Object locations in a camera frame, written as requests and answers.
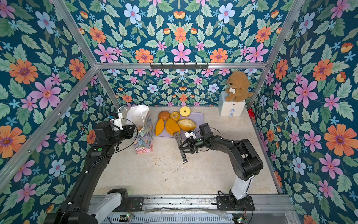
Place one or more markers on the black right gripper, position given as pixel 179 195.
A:
pixel 191 143

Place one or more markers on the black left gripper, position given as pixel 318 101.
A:
pixel 127 131

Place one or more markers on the floral paper bag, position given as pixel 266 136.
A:
pixel 140 116

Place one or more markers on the orange oval bread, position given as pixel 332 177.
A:
pixel 172 127

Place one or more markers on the metal slotted tongs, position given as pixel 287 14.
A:
pixel 178 138

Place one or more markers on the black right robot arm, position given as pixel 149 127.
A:
pixel 244 159

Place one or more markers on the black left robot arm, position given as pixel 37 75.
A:
pixel 76 207

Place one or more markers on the split crusty bread roll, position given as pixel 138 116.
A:
pixel 187 125

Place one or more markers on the purple tray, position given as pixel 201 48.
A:
pixel 197 118

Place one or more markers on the yellow bagel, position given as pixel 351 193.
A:
pixel 176 116

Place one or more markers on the round brown bun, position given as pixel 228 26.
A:
pixel 164 115

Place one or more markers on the white drawer cabinet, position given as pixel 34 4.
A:
pixel 226 106

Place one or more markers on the brown plush dog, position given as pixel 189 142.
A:
pixel 238 87

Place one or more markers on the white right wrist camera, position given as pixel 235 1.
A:
pixel 191 134

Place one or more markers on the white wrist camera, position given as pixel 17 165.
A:
pixel 191 134
pixel 118 119

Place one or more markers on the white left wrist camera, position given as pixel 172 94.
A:
pixel 118 119

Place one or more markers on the yellow ring donut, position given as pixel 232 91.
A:
pixel 185 111

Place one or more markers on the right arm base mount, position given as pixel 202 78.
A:
pixel 230 203

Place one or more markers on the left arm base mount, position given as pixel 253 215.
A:
pixel 116 200

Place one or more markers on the black wall hook rail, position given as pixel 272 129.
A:
pixel 174 66

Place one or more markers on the aluminium frame post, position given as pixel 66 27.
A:
pixel 288 23

